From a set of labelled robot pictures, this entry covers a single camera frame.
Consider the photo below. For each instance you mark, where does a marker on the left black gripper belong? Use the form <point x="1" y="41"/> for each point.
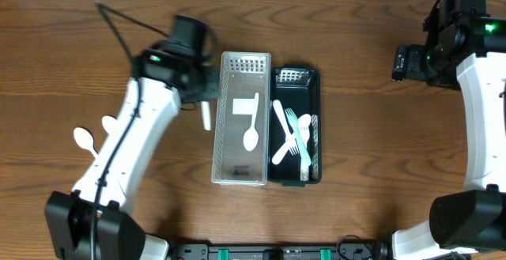
<point x="203" y="90"/>

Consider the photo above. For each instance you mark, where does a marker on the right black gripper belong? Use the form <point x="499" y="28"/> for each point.
<point x="401" y="64"/>

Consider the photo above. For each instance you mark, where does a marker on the white plastic spoon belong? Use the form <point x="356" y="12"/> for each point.
<point x="85" y="140"/>
<point x="251" y="136"/>
<point x="206" y="115"/>
<point x="109" y="123"/>
<point x="304" y="120"/>

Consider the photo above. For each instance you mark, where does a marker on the white plastic fork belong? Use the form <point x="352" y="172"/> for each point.
<point x="293" y="122"/>
<point x="281" y="121"/>
<point x="304" y="171"/>

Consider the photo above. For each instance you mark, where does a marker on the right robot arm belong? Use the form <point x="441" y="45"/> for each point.
<point x="465" y="51"/>

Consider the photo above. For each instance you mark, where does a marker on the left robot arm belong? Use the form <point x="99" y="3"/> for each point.
<point x="94" y="220"/>

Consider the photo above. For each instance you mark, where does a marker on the clear plastic basket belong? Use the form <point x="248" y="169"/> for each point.
<point x="242" y="75"/>

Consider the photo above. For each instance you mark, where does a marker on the black plastic basket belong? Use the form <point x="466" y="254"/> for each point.
<point x="298" y="88"/>

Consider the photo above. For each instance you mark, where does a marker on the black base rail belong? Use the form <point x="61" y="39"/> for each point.
<point x="349" y="247"/>

